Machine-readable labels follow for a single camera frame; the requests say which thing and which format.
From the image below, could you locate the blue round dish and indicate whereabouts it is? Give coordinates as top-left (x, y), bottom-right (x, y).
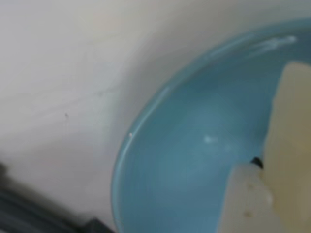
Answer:
top-left (110, 18), bottom-right (311, 233)

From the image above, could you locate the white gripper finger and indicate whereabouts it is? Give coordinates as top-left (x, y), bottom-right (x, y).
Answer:
top-left (217, 157), bottom-right (275, 233)

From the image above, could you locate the grey circular toy rail track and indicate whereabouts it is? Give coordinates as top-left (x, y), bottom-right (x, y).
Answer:
top-left (0, 161), bottom-right (118, 233)

